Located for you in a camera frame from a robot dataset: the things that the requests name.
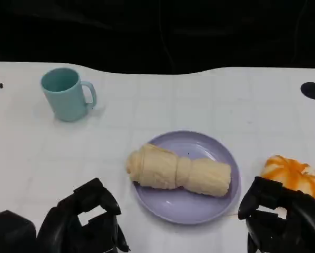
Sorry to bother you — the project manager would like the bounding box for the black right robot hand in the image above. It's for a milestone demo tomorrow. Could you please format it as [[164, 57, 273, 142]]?
[[238, 176, 315, 253]]

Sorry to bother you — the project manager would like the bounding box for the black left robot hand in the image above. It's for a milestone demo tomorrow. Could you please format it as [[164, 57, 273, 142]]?
[[36, 178, 131, 253]]

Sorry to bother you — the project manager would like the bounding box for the beige towel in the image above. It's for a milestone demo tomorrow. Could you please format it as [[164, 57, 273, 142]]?
[[125, 143, 232, 198]]

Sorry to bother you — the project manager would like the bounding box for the orange and white bread roll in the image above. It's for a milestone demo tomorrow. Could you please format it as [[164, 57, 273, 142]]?
[[260, 154, 315, 201]]

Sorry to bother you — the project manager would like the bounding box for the pale green mug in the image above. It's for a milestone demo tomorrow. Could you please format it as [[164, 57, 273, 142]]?
[[40, 67, 97, 122]]

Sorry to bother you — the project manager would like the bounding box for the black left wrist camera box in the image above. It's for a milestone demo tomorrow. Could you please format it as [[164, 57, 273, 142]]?
[[0, 210, 37, 253]]

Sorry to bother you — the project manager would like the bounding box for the lilac plate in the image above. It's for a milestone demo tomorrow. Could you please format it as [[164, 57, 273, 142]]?
[[132, 130, 241, 225]]

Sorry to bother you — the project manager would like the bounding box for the black backdrop cloth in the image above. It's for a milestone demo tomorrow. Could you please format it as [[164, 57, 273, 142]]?
[[0, 0, 315, 76]]

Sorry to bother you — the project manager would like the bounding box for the black round table grommet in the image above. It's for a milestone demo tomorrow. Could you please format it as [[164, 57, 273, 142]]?
[[300, 82, 315, 101]]

